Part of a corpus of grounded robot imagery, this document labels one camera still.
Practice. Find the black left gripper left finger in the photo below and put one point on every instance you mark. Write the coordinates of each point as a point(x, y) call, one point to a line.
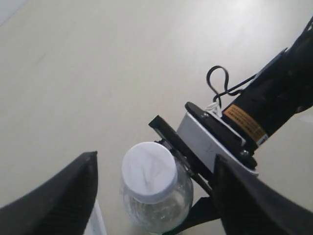
point(60, 206)

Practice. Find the white rectangular plastic tray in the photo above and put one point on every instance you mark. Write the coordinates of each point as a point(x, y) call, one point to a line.
point(95, 225)

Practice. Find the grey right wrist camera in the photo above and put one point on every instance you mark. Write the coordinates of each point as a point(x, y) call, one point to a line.
point(206, 135)

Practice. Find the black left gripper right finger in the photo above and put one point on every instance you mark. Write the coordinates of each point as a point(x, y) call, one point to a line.
point(247, 206)

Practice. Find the white bottle cap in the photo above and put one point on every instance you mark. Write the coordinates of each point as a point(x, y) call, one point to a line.
point(149, 172)

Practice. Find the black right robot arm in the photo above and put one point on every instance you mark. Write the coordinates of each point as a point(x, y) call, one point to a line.
point(266, 101)

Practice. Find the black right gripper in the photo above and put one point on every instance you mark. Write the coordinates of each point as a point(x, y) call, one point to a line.
point(204, 210)

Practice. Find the clear plastic drink bottle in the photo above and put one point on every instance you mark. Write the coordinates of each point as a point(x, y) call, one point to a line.
point(163, 216)

